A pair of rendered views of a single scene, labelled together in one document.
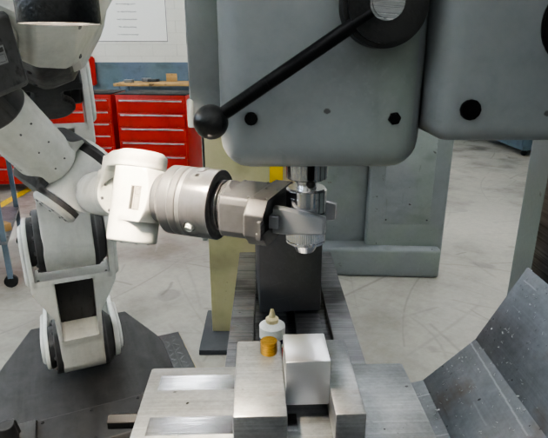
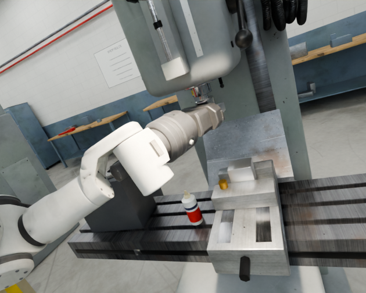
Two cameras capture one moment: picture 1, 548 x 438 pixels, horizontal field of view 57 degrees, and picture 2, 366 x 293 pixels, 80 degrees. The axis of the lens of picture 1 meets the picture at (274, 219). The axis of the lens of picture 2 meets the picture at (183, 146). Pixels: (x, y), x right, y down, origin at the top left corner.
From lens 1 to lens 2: 0.62 m
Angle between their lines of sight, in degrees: 60
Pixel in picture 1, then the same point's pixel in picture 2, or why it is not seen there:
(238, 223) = (208, 122)
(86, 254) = not seen: outside the picture
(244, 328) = (154, 234)
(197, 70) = (176, 39)
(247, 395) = (258, 189)
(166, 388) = (229, 238)
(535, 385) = (242, 146)
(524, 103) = not seen: hidden behind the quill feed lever
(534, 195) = (188, 104)
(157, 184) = (159, 133)
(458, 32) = not seen: hidden behind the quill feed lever
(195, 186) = (182, 117)
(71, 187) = (17, 236)
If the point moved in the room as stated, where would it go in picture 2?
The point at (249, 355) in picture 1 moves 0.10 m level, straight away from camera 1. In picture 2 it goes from (225, 192) to (189, 197)
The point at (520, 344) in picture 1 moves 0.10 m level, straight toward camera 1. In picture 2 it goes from (225, 144) to (244, 145)
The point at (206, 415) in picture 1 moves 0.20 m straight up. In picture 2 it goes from (255, 218) to (231, 136)
